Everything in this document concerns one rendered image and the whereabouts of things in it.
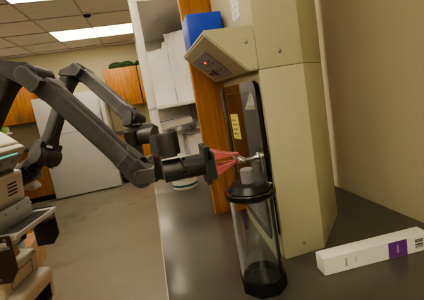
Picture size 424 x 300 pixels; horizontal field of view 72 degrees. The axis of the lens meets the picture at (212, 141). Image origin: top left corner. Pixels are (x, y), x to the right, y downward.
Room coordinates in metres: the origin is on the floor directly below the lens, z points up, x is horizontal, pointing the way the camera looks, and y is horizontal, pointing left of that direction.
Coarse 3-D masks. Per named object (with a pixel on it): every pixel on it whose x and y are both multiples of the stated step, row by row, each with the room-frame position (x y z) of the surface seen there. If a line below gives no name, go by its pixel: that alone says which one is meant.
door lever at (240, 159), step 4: (256, 152) 0.72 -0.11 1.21; (232, 156) 0.77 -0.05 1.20; (236, 156) 0.74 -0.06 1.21; (240, 156) 0.73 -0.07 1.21; (252, 156) 0.72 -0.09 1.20; (256, 156) 0.72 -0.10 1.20; (236, 160) 0.74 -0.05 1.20; (240, 160) 0.71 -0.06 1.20; (244, 160) 0.71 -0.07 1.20; (248, 160) 0.71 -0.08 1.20; (252, 160) 0.71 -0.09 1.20
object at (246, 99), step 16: (224, 96) 0.95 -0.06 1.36; (240, 96) 0.79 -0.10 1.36; (256, 96) 0.68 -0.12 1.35; (240, 112) 0.81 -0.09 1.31; (256, 112) 0.69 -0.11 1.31; (240, 128) 0.83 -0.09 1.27; (256, 128) 0.70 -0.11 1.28; (240, 144) 0.86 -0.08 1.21; (256, 144) 0.72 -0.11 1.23; (256, 160) 0.74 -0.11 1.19; (256, 176) 0.76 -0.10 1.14
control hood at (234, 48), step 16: (208, 32) 0.65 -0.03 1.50; (224, 32) 0.66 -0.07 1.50; (240, 32) 0.67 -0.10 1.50; (192, 48) 0.80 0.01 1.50; (208, 48) 0.71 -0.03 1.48; (224, 48) 0.66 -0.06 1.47; (240, 48) 0.67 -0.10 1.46; (192, 64) 0.96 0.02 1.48; (224, 64) 0.74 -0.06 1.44; (240, 64) 0.67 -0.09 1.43; (256, 64) 0.67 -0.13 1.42; (224, 80) 0.92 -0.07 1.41
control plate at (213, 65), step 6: (204, 54) 0.77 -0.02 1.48; (198, 60) 0.86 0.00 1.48; (204, 60) 0.81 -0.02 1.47; (210, 60) 0.78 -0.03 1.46; (198, 66) 0.93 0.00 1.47; (204, 66) 0.88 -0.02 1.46; (210, 66) 0.84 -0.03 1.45; (216, 66) 0.79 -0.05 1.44; (222, 66) 0.76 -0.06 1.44; (210, 72) 0.90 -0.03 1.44; (216, 72) 0.85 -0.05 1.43; (222, 72) 0.81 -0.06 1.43; (228, 72) 0.78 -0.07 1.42; (216, 78) 0.91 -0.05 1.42
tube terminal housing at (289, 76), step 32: (224, 0) 0.84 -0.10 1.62; (256, 0) 0.68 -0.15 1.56; (288, 0) 0.69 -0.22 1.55; (256, 32) 0.67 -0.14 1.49; (288, 32) 0.69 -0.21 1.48; (288, 64) 0.69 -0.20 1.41; (320, 64) 0.84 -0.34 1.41; (288, 96) 0.68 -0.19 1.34; (320, 96) 0.81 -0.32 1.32; (288, 128) 0.68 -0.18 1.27; (320, 128) 0.77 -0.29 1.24; (288, 160) 0.68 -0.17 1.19; (320, 160) 0.74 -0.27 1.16; (288, 192) 0.68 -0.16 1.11; (320, 192) 0.71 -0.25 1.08; (288, 224) 0.68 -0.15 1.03; (320, 224) 0.69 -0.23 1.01; (288, 256) 0.67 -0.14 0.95
